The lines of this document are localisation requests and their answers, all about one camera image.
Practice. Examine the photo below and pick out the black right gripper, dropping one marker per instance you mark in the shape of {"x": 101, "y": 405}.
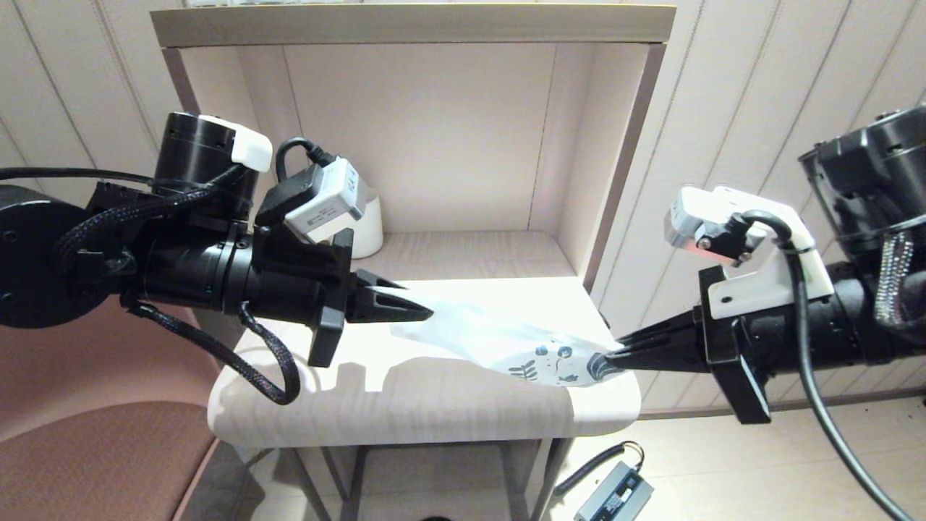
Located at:
{"x": 796, "y": 333}

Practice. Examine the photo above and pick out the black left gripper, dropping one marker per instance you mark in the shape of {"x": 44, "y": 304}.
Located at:
{"x": 289, "y": 304}

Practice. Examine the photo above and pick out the white floral plastic bag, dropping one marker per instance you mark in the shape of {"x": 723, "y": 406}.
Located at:
{"x": 492, "y": 340}

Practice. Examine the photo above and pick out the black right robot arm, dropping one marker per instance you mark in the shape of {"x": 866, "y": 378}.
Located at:
{"x": 875, "y": 174}

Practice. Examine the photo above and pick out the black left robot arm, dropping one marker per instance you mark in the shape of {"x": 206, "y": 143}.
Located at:
{"x": 36, "y": 253}

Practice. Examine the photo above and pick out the white ribbed ceramic mug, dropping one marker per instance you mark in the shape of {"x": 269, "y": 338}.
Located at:
{"x": 370, "y": 224}

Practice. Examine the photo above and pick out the light wooden shelf desk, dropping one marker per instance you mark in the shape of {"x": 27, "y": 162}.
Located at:
{"x": 434, "y": 412}

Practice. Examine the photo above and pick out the grey black power adapter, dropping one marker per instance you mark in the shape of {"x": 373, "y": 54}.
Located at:
{"x": 615, "y": 496}

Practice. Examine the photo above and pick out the brown upholstered chair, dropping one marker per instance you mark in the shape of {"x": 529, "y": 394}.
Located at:
{"x": 94, "y": 449}

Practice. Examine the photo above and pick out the black left camera bracket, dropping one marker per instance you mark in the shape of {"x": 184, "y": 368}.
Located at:
{"x": 304, "y": 260}

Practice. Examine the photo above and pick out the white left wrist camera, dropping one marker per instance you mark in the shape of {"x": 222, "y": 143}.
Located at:
{"x": 325, "y": 206}

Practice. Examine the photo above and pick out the white right camera bracket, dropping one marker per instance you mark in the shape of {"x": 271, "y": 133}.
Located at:
{"x": 767, "y": 286}

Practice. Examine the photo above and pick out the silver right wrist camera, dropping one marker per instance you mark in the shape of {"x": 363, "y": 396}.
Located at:
{"x": 698, "y": 224}

